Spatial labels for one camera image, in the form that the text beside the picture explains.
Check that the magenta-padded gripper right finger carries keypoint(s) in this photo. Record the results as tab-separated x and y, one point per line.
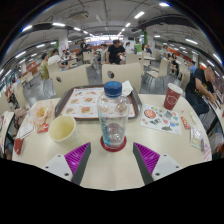
148	156

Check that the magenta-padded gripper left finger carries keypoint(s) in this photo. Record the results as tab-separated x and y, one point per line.
76	156

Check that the clear blue-capped water bottle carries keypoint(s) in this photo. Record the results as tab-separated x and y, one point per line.
113	120

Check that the cream plastic cup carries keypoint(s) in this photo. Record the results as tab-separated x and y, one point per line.
62	130

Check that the flat round red coaster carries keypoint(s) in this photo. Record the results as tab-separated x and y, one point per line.
113	150

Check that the colourful printed leaflet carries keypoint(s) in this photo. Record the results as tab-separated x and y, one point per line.
161	120

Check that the red white sauce packet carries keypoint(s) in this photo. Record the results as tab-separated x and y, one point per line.
42	128

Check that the small red sauce packet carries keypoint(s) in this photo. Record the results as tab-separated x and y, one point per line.
185	123

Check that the greenish printed card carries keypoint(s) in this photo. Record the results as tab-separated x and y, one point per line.
196	137

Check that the dark brown food tray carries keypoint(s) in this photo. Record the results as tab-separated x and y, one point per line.
60	106

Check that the printed paper tray liner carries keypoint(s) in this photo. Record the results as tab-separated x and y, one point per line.
81	103

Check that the clear bag with fries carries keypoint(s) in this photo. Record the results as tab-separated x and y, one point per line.
40	112

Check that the flat red box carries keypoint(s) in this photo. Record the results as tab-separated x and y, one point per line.
18	146

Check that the red paper cup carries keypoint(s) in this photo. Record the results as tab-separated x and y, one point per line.
172	98

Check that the beige bag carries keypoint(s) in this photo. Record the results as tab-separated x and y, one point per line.
20	117

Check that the crumpled white napkin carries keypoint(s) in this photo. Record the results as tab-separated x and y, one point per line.
127	88

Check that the beige chair with round hole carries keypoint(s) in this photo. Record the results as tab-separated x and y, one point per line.
125	75
71	81

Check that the white square dining table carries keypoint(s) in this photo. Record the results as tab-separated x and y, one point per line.
7	126

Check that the person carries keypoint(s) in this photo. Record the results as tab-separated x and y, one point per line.
198	88
55	60
115	53
44	68

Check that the group of beige chairs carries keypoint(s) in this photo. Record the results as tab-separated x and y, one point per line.
163	67

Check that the group of ceiling lights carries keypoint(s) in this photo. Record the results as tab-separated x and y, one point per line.
58	24

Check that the ceiling air conditioner unit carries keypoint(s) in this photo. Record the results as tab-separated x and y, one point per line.
79	15

